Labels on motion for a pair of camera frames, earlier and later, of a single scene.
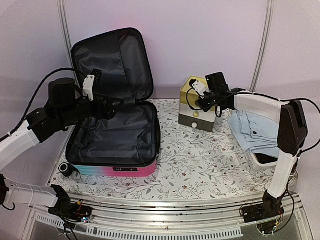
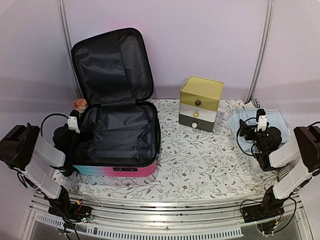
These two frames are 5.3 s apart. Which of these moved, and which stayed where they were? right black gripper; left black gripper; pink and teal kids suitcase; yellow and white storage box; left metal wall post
Moved: right black gripper; left black gripper
Stayed: left metal wall post; yellow and white storage box; pink and teal kids suitcase
